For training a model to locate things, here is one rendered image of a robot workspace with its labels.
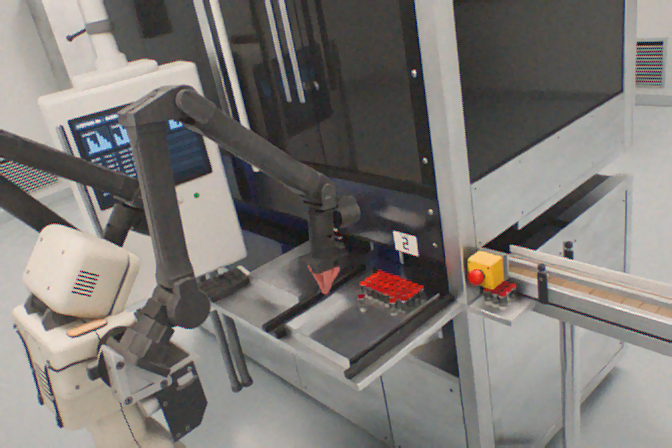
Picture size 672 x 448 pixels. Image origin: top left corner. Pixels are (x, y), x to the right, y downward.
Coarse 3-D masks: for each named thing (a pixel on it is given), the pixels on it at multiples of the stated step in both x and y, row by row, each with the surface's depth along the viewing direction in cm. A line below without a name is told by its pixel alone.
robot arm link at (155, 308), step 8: (160, 288) 115; (168, 288) 114; (160, 296) 114; (168, 296) 112; (152, 304) 113; (160, 304) 111; (144, 312) 113; (152, 312) 111; (160, 312) 111; (160, 320) 111; (168, 320) 112
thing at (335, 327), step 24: (360, 288) 177; (312, 312) 166; (336, 312) 167; (360, 312) 165; (384, 312) 163; (312, 336) 159; (336, 336) 157; (360, 336) 155; (384, 336) 149; (336, 360) 147
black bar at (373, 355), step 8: (448, 296) 161; (440, 304) 159; (448, 304) 161; (424, 312) 156; (432, 312) 157; (416, 320) 154; (424, 320) 155; (408, 328) 151; (392, 336) 149; (400, 336) 150; (384, 344) 147; (392, 344) 148; (376, 352) 145; (384, 352) 147; (360, 360) 143; (368, 360) 143; (352, 368) 141; (360, 368) 142; (352, 376) 141
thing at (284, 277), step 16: (288, 256) 201; (352, 256) 196; (368, 256) 190; (256, 272) 193; (272, 272) 196; (288, 272) 194; (304, 272) 192; (272, 288) 183; (288, 288) 185; (304, 288) 183
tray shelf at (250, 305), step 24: (384, 264) 188; (240, 288) 191; (336, 288) 180; (432, 288) 170; (240, 312) 178; (264, 312) 175; (456, 312) 159; (264, 336) 167; (288, 336) 161; (408, 336) 152; (312, 360) 151; (384, 360) 145; (360, 384) 139
